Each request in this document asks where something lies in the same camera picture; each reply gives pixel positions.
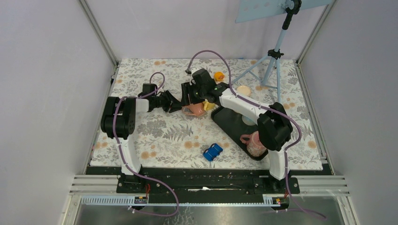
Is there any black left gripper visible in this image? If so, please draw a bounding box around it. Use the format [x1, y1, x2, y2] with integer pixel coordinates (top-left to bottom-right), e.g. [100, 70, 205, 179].
[152, 90, 183, 113]

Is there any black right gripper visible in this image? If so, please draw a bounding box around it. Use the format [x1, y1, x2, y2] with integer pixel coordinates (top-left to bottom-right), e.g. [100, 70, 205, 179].
[180, 82, 206, 106]

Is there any terracotta floral mug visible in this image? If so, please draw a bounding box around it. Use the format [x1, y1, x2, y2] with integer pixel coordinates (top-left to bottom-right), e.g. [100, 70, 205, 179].
[181, 103, 206, 117]

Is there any yellow ceramic mug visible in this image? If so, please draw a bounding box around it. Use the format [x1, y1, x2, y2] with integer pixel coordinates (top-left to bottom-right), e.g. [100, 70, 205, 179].
[203, 101, 215, 111]

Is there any large pink speckled mug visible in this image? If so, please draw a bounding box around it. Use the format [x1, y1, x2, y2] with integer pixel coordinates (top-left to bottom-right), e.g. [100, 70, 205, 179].
[240, 131, 267, 157]

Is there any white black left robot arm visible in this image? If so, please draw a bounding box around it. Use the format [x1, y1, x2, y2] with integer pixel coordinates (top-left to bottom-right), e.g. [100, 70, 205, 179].
[100, 82, 190, 193]

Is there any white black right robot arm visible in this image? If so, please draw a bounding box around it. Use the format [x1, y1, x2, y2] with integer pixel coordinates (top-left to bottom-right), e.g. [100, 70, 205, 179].
[181, 68, 293, 193]

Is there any beige patterned tall mug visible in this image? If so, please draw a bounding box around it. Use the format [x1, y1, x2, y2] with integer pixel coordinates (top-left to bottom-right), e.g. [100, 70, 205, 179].
[236, 85, 252, 97]

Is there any light blue mug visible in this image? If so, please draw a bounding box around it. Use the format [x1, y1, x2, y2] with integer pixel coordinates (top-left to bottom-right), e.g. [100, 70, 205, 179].
[242, 115, 256, 126]

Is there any floral patterned table mat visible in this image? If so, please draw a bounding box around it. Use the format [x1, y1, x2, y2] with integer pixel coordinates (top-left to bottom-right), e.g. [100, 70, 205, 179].
[90, 58, 323, 171]

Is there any small orange toy cup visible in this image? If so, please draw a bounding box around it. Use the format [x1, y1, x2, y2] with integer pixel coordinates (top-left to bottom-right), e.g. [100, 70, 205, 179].
[214, 72, 225, 82]

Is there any black plastic tray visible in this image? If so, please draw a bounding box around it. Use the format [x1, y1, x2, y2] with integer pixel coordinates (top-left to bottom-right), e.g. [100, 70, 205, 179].
[211, 106, 268, 161]

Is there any blue toy car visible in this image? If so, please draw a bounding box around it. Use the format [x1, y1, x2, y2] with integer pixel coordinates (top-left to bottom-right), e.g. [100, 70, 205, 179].
[203, 143, 223, 161]

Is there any light blue tripod stand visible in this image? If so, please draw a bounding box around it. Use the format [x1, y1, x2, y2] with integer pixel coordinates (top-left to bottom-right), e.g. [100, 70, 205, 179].
[230, 11, 298, 102]

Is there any light blue perforated board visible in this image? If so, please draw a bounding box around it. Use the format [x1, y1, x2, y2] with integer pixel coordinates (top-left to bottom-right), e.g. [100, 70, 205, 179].
[235, 0, 332, 23]

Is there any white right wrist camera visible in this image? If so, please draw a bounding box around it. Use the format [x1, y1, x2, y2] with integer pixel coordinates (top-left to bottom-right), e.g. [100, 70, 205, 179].
[186, 67, 201, 75]

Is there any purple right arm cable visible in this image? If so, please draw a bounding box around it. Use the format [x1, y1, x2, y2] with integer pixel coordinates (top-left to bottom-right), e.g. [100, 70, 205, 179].
[185, 50, 328, 221]

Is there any white slotted cable duct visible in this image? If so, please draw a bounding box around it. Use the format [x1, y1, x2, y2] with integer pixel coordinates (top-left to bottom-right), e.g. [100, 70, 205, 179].
[81, 195, 289, 207]

